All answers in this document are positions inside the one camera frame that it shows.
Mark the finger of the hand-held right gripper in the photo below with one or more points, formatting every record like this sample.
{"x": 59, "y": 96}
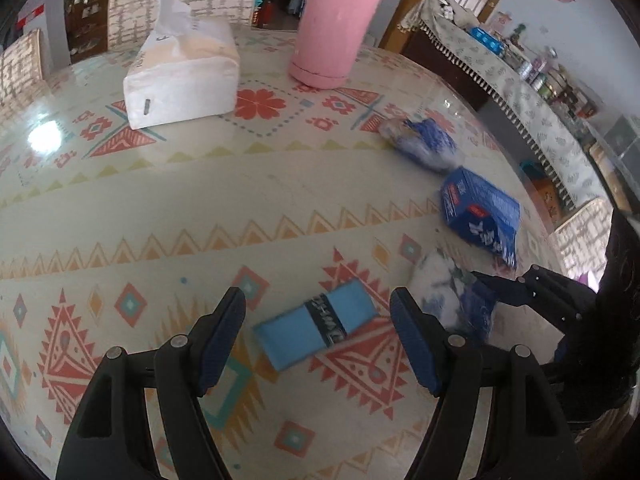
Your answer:
{"x": 505, "y": 289}
{"x": 557, "y": 295}

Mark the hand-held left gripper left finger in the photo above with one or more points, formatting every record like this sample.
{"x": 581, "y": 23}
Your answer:
{"x": 220, "y": 345}

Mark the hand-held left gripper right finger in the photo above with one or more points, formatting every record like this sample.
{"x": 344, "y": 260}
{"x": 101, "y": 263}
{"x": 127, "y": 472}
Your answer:
{"x": 417, "y": 350}

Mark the white blue wrapper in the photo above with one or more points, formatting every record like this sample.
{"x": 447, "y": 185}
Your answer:
{"x": 445, "y": 295}

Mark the light blue pack black band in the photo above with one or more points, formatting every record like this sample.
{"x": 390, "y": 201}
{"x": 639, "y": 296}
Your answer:
{"x": 315, "y": 330}

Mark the blue carton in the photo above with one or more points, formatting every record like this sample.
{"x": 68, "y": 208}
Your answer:
{"x": 480, "y": 210}

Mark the patterned tablecloth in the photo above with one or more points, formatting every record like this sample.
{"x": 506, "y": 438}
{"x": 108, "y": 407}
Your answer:
{"x": 175, "y": 220}

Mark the sideboard with floral cloth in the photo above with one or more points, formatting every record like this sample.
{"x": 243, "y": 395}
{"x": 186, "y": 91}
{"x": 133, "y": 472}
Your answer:
{"x": 505, "y": 95}

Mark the white tissue pack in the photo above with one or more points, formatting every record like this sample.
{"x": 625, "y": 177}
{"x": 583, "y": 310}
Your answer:
{"x": 180, "y": 80}

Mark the pink thermos bottle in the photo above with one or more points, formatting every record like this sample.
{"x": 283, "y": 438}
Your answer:
{"x": 335, "y": 25}

